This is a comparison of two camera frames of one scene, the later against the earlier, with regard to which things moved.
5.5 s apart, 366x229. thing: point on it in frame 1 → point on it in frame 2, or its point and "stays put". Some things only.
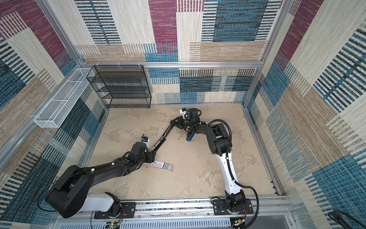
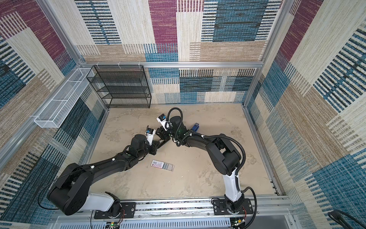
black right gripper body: (183, 123) → (164, 134)
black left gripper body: (149, 157) → (152, 149)
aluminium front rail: (269, 213) stays put
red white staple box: (157, 164) stays put
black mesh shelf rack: (121, 86) stays put
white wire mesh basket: (54, 113) stays put
